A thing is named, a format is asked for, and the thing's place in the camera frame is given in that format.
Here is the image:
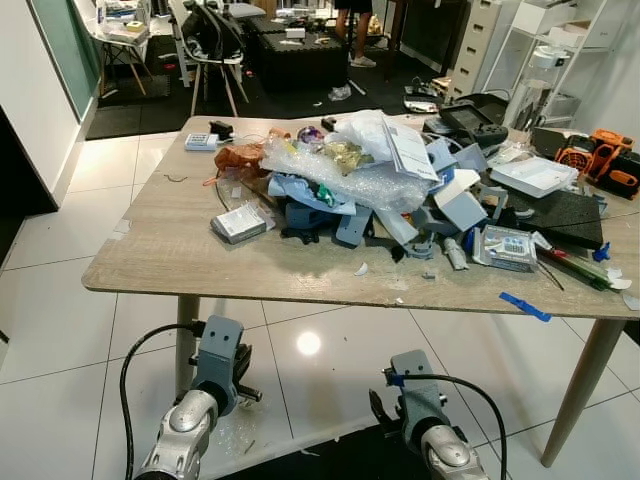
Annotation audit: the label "black robot lower body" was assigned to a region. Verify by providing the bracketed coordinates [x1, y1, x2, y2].
[218, 424, 443, 480]

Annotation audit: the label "small grey wrapped box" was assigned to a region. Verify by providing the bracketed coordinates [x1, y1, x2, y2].
[210, 202, 270, 245]

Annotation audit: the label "light wooden table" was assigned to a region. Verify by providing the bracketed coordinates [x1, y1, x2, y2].
[82, 114, 640, 467]

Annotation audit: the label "blue-grey plastic printed part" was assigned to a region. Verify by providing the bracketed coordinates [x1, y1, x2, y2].
[268, 174, 373, 248]

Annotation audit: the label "blue tape strip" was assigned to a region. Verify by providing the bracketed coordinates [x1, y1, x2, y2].
[499, 291, 552, 324]

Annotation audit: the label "hard drive in clear bag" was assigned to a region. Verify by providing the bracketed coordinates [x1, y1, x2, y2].
[474, 224, 542, 274]

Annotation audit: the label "clear bubble wrap sheet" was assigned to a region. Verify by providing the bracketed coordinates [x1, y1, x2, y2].
[261, 134, 432, 213]

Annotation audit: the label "orange plastic bag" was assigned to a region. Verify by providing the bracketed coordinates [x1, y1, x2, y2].
[213, 139, 267, 178]

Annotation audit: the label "small white labelled box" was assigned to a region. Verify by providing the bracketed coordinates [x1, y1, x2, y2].
[184, 131, 220, 152]

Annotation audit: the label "small black device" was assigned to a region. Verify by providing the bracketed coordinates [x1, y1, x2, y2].
[207, 119, 234, 142]

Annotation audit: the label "green and red stick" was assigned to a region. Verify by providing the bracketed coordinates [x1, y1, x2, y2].
[539, 247, 612, 292]

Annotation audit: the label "purple shiny ball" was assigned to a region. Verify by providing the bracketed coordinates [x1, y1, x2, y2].
[297, 124, 324, 152]

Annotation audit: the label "black foam pad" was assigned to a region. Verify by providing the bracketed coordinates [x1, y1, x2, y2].
[498, 189, 608, 251]

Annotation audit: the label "white plastic bag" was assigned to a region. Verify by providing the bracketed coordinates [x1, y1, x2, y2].
[333, 109, 402, 162]

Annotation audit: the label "white printed paper sheet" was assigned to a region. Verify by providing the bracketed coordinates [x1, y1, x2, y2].
[384, 119, 440, 183]

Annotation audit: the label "white shallow tray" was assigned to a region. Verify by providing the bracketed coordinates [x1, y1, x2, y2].
[489, 156, 580, 199]

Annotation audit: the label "black controller case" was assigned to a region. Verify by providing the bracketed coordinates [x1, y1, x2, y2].
[439, 99, 510, 152]

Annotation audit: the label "black low table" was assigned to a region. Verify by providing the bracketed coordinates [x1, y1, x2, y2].
[244, 18, 352, 93]

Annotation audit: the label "chair with black bag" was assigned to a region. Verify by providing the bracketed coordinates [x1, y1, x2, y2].
[178, 0, 252, 118]

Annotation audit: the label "orange and black tool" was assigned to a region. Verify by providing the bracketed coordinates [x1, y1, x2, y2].
[554, 127, 640, 197]

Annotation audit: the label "person's legs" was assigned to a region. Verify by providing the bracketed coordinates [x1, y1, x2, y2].
[334, 0, 380, 70]

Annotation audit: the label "clear plastic water bottle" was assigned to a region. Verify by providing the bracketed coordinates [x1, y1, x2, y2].
[504, 44, 562, 132]

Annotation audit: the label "white drawer unit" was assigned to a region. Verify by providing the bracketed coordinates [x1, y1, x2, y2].
[449, 0, 522, 98]

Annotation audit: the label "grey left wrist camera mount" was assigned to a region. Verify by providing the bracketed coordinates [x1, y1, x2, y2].
[194, 316, 247, 417]

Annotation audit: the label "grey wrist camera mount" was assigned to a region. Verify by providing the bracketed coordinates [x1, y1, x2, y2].
[194, 316, 247, 417]
[389, 350, 447, 443]

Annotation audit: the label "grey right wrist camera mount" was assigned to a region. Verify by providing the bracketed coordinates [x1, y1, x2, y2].
[389, 350, 447, 443]

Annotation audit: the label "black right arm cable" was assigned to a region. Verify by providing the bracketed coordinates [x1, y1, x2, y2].
[398, 373, 509, 480]

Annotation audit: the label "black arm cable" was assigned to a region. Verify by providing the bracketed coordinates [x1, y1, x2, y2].
[398, 373, 509, 480]
[119, 321, 206, 473]

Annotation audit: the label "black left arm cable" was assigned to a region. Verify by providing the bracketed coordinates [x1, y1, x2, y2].
[119, 321, 206, 473]

